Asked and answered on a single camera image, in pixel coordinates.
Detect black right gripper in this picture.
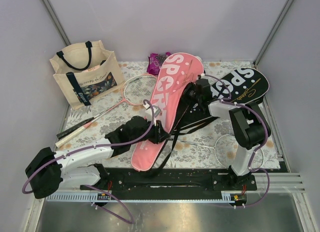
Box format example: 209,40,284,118
172,81,202,105

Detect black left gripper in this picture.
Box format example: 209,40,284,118
130,117,171,145

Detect pink racket cover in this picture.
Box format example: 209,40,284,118
131,52,204,172

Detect pink frame badminton racket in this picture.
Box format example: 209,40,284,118
55,74,157,148

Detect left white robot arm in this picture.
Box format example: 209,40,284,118
22,100,169,199

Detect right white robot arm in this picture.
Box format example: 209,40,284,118
182,75,271,190

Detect black racket cover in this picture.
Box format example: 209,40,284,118
147,67,271,179

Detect purple snack packet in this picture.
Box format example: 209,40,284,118
147,52,171,76

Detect floral patterned table mat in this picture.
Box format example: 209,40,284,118
60,61,281,170

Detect beige canvas tote bag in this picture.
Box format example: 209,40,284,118
49,40,125,110

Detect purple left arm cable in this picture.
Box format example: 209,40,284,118
22,99,157,225

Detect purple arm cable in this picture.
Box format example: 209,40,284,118
201,73,271,210
22,99,157,225

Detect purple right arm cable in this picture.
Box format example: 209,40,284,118
201,73,271,210

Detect white frame racket black handle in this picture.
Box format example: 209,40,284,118
178,135,265,173

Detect black frame badminton racket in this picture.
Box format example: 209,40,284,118
56,117,94,140

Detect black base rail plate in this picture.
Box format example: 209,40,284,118
93,164,257,201

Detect white cable duct strip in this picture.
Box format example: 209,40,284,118
45,192,236,205

